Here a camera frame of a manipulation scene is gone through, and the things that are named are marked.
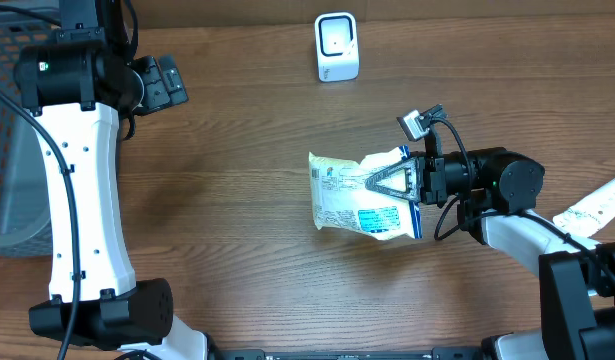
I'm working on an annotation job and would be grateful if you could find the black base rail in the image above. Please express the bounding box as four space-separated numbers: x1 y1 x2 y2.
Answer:
221 346 490 360

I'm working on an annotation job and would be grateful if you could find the cream wet wipes pack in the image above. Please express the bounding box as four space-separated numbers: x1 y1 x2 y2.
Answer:
309 145 423 241

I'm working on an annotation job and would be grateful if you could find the dark grey plastic basket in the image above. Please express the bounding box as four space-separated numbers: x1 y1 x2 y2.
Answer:
0 7 123 258

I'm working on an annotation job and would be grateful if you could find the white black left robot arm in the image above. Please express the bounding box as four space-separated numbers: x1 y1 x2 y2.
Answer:
14 1 214 360

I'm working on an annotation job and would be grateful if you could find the white tube gold cap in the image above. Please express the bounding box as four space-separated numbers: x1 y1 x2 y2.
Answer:
553 178 615 238

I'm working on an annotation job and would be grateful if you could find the white barcode scanner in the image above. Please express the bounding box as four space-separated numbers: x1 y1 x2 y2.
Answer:
314 12 360 82

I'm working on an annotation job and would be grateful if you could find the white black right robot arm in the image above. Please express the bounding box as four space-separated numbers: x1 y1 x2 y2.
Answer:
365 148 615 360

